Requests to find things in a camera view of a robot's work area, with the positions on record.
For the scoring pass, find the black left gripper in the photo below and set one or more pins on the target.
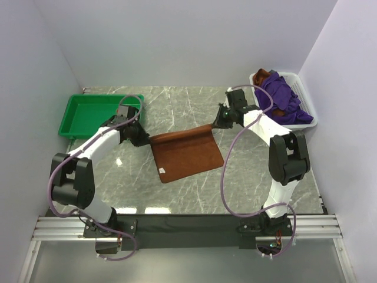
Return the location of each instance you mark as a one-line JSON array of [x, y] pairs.
[[144, 138]]

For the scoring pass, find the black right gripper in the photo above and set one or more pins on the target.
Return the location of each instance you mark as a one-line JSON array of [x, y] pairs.
[[218, 124]]

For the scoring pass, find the brown towel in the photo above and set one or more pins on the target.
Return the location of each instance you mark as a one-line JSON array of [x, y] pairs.
[[185, 153], [258, 79]]

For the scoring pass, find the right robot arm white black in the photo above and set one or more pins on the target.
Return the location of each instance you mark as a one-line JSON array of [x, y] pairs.
[[288, 160]]

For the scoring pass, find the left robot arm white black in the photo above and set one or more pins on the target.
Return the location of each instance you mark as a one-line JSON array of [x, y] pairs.
[[71, 185]]

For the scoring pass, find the green plastic tray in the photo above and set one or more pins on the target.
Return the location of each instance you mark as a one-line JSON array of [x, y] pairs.
[[86, 113]]

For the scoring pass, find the brown towel in basket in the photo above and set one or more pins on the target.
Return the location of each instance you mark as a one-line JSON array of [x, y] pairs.
[[258, 79]]

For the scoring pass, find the purple towel in basket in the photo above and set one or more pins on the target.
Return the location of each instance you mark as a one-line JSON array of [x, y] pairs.
[[285, 99]]

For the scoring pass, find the white plastic basket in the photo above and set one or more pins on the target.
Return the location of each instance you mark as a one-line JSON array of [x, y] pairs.
[[295, 83]]

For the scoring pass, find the black base bar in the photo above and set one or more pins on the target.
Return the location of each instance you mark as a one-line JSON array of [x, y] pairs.
[[156, 231]]

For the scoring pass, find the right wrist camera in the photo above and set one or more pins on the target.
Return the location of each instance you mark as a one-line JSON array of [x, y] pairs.
[[230, 98]]

